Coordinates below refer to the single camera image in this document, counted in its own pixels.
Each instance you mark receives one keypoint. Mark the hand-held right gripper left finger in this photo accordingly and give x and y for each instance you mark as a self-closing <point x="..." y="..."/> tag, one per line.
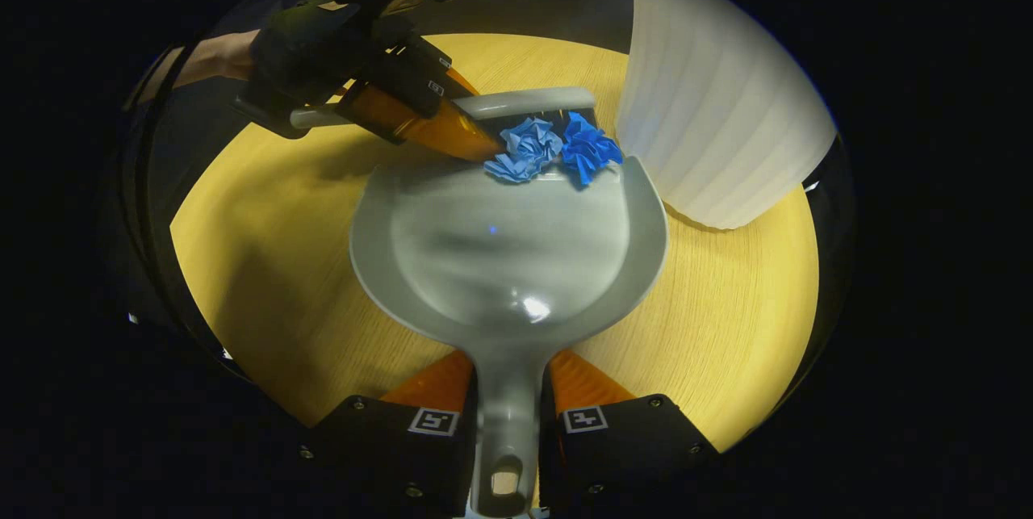
<point x="387" y="454"/>

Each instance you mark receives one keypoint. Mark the dark blue paper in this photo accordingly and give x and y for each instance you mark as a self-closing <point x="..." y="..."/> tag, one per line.
<point x="587" y="149"/>

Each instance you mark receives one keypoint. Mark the light blue paper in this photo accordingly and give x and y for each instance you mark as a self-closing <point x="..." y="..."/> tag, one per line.
<point x="524" y="149"/>

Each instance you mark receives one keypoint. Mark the white ribbed garbage bin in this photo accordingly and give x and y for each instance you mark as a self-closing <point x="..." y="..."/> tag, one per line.
<point x="710" y="99"/>

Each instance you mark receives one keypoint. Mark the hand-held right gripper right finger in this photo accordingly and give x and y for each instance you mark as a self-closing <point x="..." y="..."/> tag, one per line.
<point x="629" y="446"/>

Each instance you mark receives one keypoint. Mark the white plastic dustpan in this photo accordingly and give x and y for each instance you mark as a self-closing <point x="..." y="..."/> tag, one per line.
<point x="508" y="261"/>

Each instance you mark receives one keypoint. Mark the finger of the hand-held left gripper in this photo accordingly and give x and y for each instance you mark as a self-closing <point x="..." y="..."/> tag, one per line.
<point x="416" y="71"/>
<point x="428" y="127"/>

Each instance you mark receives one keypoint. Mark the small white broom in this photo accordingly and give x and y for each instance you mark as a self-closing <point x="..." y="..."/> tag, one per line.
<point x="524" y="102"/>

